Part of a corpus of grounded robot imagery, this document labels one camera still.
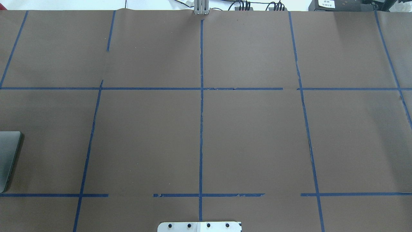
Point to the grey closed laptop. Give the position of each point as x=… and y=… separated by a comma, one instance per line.
x=9, y=147

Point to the orange black connector block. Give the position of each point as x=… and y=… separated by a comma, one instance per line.
x=243, y=6

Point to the black computer box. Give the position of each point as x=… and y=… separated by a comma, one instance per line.
x=341, y=5

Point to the aluminium frame post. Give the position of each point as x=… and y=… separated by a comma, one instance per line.
x=201, y=7

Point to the white pedestal column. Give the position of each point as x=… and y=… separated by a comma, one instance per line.
x=211, y=226

